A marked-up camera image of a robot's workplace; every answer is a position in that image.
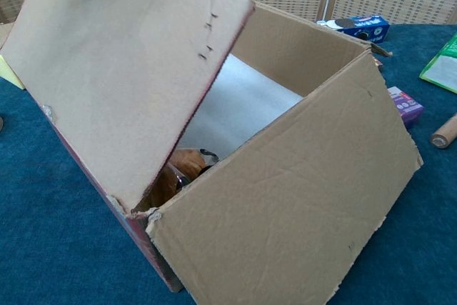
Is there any yellow paper sheet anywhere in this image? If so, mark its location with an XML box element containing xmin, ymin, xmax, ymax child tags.
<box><xmin>0</xmin><ymin>53</ymin><xmax>26</xmax><ymax>91</ymax></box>

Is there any white foam sheet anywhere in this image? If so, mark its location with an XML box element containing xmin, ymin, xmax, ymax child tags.
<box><xmin>178</xmin><ymin>53</ymin><xmax>304</xmax><ymax>163</ymax></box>

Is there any green snack packet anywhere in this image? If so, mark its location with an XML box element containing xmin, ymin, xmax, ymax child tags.
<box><xmin>418</xmin><ymin>32</ymin><xmax>457</xmax><ymax>94</ymax></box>

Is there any red-brown cardboard shipping box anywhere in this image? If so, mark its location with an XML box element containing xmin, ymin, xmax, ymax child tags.
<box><xmin>0</xmin><ymin>0</ymin><xmax>425</xmax><ymax>305</ymax></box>

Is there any brown item in clear wrap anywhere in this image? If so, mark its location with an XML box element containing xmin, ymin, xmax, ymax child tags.
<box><xmin>142</xmin><ymin>147</ymin><xmax>222</xmax><ymax>209</ymax></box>

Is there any small purple box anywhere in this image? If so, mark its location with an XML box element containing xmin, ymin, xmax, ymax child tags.
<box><xmin>387</xmin><ymin>86</ymin><xmax>425</xmax><ymax>129</ymax></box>

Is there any blue cookie box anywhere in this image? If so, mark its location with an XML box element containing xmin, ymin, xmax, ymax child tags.
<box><xmin>316</xmin><ymin>14</ymin><xmax>391</xmax><ymax>45</ymax></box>

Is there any blue tablecloth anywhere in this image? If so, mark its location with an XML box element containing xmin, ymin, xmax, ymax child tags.
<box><xmin>0</xmin><ymin>22</ymin><xmax>457</xmax><ymax>305</ymax></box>

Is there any brown wooden rolling pin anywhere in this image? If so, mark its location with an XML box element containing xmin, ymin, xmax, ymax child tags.
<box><xmin>429</xmin><ymin>111</ymin><xmax>457</xmax><ymax>150</ymax></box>

